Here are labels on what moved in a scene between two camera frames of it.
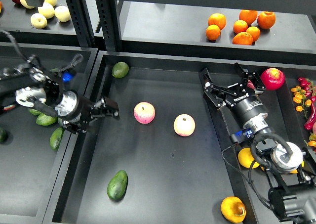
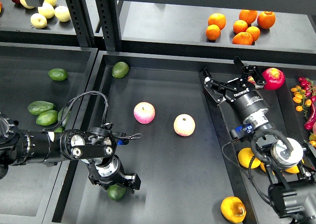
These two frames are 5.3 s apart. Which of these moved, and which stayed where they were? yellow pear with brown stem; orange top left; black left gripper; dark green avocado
Moved: black left gripper
Stayed: dark green avocado; yellow pear with brown stem; orange top left
